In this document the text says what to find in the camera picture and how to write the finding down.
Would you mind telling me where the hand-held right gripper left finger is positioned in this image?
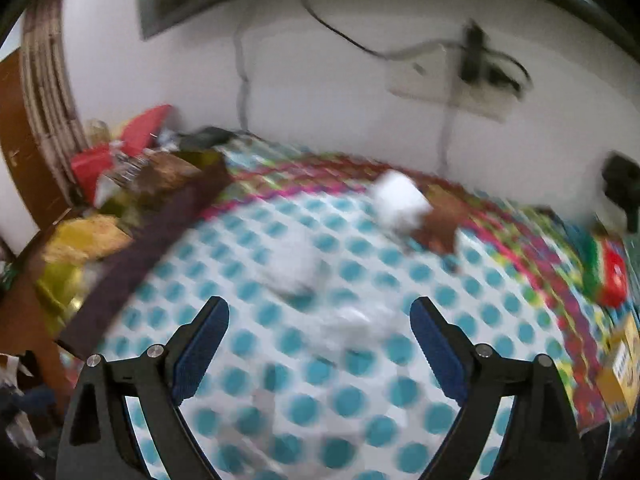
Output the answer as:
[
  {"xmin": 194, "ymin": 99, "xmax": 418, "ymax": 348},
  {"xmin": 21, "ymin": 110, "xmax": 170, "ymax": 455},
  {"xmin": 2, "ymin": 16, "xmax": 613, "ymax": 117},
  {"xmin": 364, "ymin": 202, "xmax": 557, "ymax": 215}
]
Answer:
[{"xmin": 56, "ymin": 296, "xmax": 231, "ymax": 480}]

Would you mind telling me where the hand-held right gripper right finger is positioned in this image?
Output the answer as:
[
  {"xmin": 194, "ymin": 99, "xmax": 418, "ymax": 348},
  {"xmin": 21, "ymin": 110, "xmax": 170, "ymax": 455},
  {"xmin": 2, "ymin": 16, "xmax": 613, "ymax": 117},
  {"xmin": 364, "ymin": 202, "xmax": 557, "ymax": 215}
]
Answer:
[{"xmin": 410, "ymin": 296, "xmax": 586, "ymax": 480}]

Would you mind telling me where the clear plastic bag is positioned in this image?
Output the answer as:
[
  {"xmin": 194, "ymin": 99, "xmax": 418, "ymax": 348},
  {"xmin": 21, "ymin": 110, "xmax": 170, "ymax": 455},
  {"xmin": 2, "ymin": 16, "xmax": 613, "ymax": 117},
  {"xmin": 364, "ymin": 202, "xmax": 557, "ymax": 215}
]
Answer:
[{"xmin": 265, "ymin": 242, "xmax": 401, "ymax": 361}]

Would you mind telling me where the yellow snack bag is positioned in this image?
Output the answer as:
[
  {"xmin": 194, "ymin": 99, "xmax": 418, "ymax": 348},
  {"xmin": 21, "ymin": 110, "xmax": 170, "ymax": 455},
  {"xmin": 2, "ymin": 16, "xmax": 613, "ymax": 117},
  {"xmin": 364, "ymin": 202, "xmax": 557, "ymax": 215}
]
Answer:
[{"xmin": 42, "ymin": 215, "xmax": 133, "ymax": 263}]

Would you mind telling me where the brown snack bag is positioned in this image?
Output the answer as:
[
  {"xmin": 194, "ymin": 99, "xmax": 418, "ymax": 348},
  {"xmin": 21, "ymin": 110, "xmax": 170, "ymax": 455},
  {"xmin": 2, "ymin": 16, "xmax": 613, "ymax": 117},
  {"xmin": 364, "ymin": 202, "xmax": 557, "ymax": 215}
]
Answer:
[{"xmin": 127, "ymin": 152, "xmax": 206, "ymax": 201}]

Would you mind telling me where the polka dot tablecloth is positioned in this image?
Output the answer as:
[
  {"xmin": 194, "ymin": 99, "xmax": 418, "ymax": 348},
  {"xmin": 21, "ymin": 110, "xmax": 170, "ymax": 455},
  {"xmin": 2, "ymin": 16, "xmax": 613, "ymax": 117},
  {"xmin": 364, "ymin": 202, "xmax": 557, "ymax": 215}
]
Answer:
[{"xmin": 95, "ymin": 137, "xmax": 640, "ymax": 480}]

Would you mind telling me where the white cloth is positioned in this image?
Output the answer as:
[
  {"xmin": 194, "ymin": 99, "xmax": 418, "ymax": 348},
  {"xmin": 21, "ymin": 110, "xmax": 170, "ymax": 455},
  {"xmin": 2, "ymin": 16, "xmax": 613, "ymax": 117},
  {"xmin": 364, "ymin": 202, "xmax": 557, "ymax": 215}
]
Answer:
[{"xmin": 372, "ymin": 170, "xmax": 432, "ymax": 236}]

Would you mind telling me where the yellow cardboard box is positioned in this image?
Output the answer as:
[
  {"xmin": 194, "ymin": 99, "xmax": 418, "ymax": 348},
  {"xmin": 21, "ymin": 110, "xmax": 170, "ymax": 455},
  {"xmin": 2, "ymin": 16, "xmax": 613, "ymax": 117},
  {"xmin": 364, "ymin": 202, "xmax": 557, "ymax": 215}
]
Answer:
[{"xmin": 597, "ymin": 312, "xmax": 640, "ymax": 423}]

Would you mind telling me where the green and red box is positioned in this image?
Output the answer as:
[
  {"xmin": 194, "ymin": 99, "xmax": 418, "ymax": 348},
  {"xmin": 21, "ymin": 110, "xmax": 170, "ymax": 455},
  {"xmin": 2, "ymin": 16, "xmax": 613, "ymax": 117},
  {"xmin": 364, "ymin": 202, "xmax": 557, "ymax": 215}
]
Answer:
[{"xmin": 582, "ymin": 237, "xmax": 630, "ymax": 308}]

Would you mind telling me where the small black pouch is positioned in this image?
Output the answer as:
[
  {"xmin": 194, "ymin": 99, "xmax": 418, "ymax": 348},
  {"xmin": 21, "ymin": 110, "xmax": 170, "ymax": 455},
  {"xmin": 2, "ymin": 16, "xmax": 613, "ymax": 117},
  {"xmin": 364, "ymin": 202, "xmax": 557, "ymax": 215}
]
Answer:
[{"xmin": 177, "ymin": 127, "xmax": 236, "ymax": 151}]

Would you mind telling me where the red packet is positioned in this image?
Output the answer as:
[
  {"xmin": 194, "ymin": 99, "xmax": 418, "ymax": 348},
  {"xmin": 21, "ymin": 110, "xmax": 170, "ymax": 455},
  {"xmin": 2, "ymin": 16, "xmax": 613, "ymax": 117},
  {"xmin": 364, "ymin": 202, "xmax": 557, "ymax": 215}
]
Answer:
[{"xmin": 70, "ymin": 105, "xmax": 173, "ymax": 201}]

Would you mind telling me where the black clamp device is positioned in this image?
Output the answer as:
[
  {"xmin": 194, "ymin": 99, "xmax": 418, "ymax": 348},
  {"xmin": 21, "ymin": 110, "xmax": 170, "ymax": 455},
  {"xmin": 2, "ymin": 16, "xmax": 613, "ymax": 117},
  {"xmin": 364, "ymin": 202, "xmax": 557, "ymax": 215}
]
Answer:
[{"xmin": 602, "ymin": 152, "xmax": 640, "ymax": 233}]

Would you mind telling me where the black charger adapter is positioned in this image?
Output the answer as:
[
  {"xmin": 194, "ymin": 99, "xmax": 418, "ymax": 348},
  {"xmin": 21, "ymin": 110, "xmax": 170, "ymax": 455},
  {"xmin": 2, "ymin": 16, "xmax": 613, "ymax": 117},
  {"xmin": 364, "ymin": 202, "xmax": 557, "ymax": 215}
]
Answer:
[{"xmin": 460, "ymin": 22, "xmax": 486, "ymax": 83}]

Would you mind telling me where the woven rattan basket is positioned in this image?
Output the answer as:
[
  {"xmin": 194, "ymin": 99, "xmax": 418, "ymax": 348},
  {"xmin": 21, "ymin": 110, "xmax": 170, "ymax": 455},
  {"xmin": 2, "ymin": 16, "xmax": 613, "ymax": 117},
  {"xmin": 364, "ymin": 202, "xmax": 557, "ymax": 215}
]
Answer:
[{"xmin": 20, "ymin": 0, "xmax": 91, "ymax": 206}]

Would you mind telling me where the white wall socket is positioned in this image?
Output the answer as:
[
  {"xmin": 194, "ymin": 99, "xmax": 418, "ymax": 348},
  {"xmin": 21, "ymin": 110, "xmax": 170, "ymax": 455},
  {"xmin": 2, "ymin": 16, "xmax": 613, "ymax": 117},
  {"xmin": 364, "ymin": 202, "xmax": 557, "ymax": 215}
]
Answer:
[{"xmin": 385, "ymin": 42, "xmax": 526, "ymax": 122}]

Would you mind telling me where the black charger cable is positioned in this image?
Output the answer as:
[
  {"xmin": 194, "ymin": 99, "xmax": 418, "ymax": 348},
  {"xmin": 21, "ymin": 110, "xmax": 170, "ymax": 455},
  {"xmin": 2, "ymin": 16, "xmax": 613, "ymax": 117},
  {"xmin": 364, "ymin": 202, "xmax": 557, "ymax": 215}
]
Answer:
[{"xmin": 297, "ymin": 0, "xmax": 481, "ymax": 171}]

